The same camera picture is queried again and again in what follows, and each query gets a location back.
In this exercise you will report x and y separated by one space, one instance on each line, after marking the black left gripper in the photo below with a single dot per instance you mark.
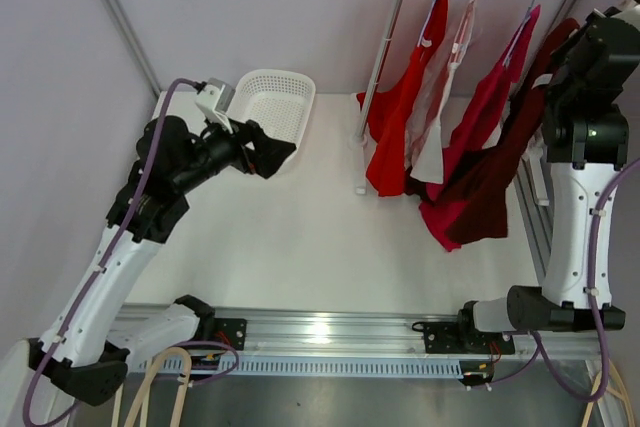
268 154

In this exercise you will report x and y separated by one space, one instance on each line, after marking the white t shirt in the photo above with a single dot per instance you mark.
424 135

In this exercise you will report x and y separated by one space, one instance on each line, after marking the pink t shirt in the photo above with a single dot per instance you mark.
470 204

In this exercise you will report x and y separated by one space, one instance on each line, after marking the dark maroon t shirt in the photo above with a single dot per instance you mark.
529 101

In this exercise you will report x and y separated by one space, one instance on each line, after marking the pink wire hanger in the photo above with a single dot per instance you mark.
467 7

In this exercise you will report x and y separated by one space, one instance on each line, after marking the blue wire hanger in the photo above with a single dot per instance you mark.
525 17
421 40

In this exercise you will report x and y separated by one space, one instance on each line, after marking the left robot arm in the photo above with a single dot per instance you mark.
79 355

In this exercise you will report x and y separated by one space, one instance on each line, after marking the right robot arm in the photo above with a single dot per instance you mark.
568 96

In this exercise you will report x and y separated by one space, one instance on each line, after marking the red t shirt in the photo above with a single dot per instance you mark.
391 110

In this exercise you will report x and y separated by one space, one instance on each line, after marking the beige hanger bottom right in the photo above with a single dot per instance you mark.
615 391

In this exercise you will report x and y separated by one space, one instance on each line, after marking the white perforated plastic basket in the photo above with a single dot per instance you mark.
279 101

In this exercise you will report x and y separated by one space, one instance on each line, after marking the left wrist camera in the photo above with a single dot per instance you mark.
214 98

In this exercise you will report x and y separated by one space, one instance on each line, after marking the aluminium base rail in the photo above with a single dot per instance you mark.
324 334

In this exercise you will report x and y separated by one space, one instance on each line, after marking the white cable duct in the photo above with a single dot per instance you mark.
413 367

